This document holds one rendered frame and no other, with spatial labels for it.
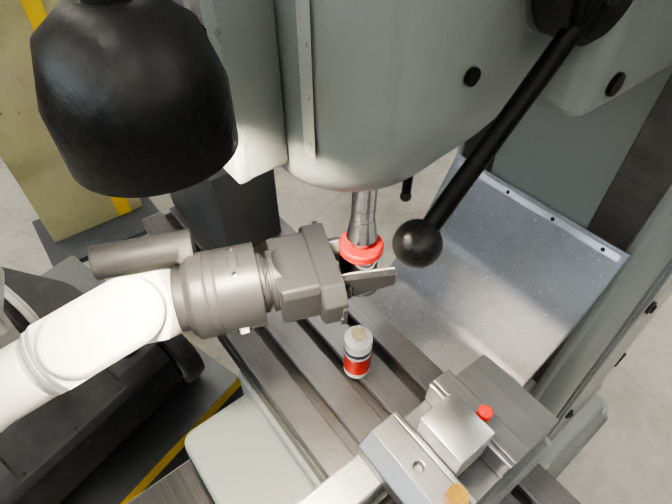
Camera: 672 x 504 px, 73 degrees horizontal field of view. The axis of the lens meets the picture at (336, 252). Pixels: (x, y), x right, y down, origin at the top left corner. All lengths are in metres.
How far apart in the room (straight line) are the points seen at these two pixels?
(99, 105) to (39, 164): 2.08
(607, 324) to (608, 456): 1.00
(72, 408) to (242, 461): 0.50
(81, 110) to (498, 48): 0.22
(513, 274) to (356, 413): 0.35
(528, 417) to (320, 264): 0.34
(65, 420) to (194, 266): 0.76
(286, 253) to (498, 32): 0.29
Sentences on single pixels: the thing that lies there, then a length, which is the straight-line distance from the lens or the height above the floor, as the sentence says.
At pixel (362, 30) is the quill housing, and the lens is 0.24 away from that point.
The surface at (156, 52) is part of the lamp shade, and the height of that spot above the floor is 1.46.
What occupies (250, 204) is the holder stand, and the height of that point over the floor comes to 1.01.
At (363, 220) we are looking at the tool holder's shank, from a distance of 0.44.
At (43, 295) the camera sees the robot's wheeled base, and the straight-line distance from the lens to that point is 1.45.
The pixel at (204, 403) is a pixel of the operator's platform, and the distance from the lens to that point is 1.29.
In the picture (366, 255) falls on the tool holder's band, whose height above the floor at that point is 1.19.
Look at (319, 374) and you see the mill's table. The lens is 0.71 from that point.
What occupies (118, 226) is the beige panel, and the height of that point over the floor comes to 0.03.
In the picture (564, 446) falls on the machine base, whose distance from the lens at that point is 1.56.
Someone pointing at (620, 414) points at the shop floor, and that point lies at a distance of 1.94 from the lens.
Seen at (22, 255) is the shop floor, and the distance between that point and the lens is 2.54.
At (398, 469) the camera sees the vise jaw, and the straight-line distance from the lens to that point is 0.55.
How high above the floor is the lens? 1.53
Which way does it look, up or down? 46 degrees down
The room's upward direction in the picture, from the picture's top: straight up
